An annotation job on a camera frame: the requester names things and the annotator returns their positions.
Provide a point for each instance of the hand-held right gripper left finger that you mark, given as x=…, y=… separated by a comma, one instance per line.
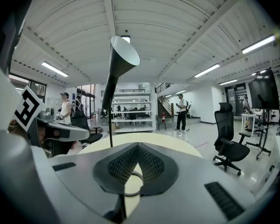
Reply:
x=84, y=171

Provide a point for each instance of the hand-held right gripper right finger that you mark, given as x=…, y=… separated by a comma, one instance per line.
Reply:
x=189, y=171

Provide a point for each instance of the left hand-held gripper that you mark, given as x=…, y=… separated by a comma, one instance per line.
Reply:
x=26, y=106

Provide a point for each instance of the black desk lamp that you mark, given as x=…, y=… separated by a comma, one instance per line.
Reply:
x=121, y=57

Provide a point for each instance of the black high-back office chair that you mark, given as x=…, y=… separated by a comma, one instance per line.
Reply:
x=226, y=136

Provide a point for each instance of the grey chair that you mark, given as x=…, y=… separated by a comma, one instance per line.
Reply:
x=161, y=123

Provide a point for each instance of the red fire extinguisher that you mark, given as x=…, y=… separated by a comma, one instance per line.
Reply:
x=163, y=117

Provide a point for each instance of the long ceiling light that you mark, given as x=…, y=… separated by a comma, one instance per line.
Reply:
x=207, y=70
x=228, y=82
x=258, y=44
x=54, y=69

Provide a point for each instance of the white shelving unit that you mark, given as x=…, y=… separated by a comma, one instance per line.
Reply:
x=135, y=111

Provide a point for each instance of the wooden staircase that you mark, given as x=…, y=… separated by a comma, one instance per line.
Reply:
x=165, y=106

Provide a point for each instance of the white table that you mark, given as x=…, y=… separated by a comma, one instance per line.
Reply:
x=248, y=119

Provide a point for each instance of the small ceiling light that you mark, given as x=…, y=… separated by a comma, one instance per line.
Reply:
x=126, y=39

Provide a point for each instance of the black screen on stand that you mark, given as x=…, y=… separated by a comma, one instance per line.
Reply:
x=263, y=90

